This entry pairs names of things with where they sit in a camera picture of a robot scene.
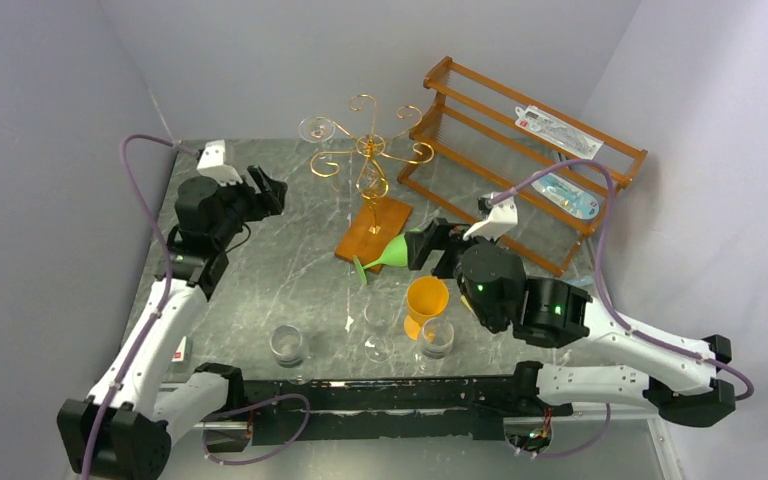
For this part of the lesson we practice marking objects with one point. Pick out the blue blister pack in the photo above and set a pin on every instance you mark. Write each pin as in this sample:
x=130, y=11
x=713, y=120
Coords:
x=567, y=196

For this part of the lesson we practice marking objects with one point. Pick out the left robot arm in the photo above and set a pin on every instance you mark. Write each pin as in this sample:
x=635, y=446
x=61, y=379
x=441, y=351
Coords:
x=123, y=429

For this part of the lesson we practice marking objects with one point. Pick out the gold wine glass rack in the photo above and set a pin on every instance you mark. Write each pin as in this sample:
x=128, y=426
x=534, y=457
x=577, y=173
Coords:
x=381, y=218

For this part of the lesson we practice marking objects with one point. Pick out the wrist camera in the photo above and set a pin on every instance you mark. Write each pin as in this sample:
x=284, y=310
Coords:
x=499, y=216
x=215, y=162

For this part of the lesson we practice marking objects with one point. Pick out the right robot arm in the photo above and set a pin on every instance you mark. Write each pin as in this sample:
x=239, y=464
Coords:
x=672, y=376

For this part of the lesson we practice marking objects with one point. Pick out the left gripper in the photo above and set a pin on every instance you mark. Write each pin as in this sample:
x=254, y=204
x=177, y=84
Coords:
x=261, y=204

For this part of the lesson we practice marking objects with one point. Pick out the green plastic wine glass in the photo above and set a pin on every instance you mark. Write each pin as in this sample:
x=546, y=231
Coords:
x=394, y=254

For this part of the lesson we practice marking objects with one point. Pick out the small white red box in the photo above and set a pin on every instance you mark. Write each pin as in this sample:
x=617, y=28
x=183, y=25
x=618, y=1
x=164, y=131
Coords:
x=182, y=352

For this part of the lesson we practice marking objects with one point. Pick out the wooden shelf rack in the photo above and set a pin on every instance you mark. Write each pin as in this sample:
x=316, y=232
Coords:
x=479, y=148

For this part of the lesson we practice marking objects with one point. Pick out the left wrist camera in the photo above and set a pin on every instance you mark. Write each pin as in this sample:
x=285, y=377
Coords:
x=215, y=162

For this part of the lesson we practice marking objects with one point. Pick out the white packaged item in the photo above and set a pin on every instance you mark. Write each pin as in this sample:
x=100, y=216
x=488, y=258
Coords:
x=574, y=141

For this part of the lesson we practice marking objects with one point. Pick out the orange plastic wine glass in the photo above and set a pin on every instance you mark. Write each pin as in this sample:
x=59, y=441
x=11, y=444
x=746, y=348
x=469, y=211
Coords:
x=426, y=298

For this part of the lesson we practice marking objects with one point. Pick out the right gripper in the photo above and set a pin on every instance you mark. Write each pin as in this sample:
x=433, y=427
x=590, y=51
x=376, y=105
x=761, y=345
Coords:
x=437, y=246

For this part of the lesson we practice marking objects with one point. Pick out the clear wine glass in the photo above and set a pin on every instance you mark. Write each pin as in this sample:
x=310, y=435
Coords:
x=379, y=317
x=316, y=129
x=290, y=349
x=434, y=344

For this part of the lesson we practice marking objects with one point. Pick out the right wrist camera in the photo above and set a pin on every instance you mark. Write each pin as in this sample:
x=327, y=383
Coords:
x=499, y=216

